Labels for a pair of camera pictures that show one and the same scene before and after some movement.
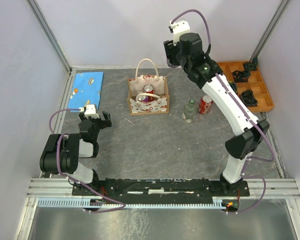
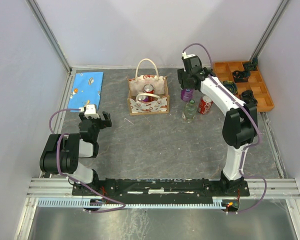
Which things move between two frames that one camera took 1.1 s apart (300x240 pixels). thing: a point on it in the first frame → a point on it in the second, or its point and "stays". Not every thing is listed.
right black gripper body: [183, 63] → [183, 78]
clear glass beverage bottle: [190, 111] stays
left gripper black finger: [106, 123] stays
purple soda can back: [170, 65] → [186, 94]
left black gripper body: [95, 123] stays
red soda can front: [205, 104] stays
